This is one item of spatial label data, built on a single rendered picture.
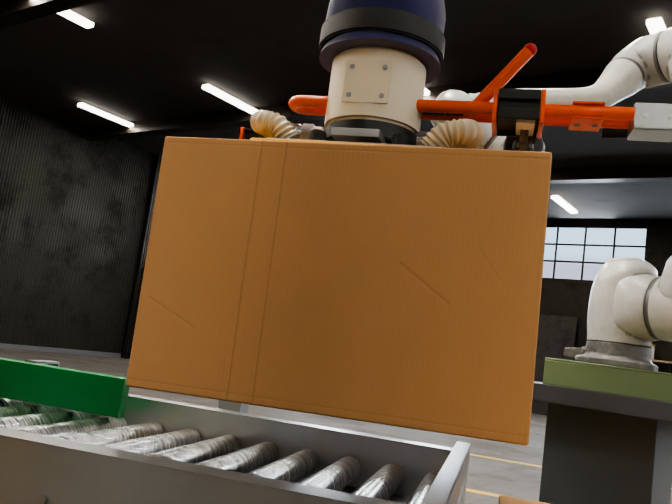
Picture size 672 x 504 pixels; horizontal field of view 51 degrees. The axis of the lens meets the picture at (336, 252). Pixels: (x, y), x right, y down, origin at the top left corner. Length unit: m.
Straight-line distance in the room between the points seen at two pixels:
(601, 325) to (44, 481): 1.33
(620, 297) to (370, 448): 0.73
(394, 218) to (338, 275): 0.12
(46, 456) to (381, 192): 0.58
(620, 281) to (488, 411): 0.94
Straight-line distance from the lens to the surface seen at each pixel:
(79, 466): 1.00
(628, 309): 1.83
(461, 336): 0.98
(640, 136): 1.27
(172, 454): 1.31
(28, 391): 1.74
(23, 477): 1.05
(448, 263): 0.99
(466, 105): 1.23
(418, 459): 1.51
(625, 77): 1.86
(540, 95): 1.22
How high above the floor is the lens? 0.77
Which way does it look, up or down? 8 degrees up
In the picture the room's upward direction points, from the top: 8 degrees clockwise
